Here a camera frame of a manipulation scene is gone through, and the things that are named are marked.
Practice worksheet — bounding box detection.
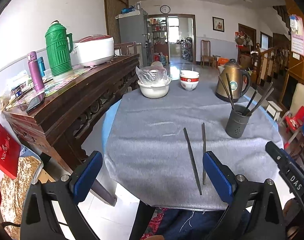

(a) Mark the dark chopstick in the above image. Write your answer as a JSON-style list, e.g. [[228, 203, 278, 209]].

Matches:
[[183, 127, 202, 196], [226, 73, 234, 109], [243, 89, 258, 116], [249, 87, 274, 115], [202, 122, 207, 185]]

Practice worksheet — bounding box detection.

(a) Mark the red plastic child chair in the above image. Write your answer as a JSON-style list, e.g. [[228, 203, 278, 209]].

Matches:
[[284, 106, 304, 149]]

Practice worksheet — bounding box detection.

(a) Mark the small white stool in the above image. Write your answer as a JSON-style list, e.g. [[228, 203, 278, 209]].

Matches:
[[266, 101, 283, 121]]

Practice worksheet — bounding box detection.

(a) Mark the red book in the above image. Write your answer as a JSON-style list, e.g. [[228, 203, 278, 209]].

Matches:
[[0, 124, 21, 179]]

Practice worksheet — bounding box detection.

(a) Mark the dark grey utensil holder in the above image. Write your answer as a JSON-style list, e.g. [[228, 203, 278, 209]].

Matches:
[[225, 105, 251, 139]]

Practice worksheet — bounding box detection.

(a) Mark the dark carved wooden sideboard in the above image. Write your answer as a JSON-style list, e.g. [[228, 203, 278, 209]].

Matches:
[[2, 53, 141, 207]]

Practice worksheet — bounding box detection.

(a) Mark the black smartphone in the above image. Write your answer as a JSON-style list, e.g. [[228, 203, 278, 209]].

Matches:
[[26, 93, 45, 113]]

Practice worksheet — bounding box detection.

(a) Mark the gold electric kettle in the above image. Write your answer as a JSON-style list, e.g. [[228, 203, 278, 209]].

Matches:
[[219, 59, 251, 102]]

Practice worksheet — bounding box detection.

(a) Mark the grey table cloth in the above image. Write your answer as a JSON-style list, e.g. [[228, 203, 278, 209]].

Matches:
[[104, 81, 285, 210]]

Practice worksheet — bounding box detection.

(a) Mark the purple water bottle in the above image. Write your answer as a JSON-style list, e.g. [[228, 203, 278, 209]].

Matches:
[[27, 51, 45, 92]]

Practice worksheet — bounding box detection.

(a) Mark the red white bowl stack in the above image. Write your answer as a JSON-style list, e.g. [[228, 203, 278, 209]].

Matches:
[[179, 70, 200, 91]]

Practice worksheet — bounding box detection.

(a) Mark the blue water bottle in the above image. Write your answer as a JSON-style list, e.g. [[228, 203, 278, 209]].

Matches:
[[38, 57, 46, 77]]

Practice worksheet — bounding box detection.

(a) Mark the white pot with plastic bag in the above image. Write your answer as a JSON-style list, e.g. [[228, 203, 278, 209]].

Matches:
[[136, 64, 171, 99]]

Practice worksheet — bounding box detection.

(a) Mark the white pink rice cooker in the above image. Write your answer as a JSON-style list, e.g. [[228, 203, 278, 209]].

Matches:
[[71, 34, 115, 67]]

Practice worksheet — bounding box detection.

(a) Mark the green thermos jug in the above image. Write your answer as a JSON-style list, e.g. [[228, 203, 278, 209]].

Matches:
[[45, 20, 73, 76]]

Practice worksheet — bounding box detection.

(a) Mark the grey refrigerator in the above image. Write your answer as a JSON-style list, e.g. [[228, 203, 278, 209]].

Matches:
[[116, 9, 152, 67]]

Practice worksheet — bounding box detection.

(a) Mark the wall calendar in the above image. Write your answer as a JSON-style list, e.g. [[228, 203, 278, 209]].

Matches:
[[290, 15, 304, 56]]

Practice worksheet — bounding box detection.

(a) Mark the wooden chair by wall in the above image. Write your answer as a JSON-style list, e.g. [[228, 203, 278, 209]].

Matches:
[[201, 40, 214, 67]]

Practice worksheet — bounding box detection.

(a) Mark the framed wall picture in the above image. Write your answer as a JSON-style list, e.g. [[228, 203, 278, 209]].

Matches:
[[212, 17, 224, 32]]

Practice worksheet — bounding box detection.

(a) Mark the round wall clock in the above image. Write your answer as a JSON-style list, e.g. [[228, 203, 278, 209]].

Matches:
[[159, 5, 171, 14]]

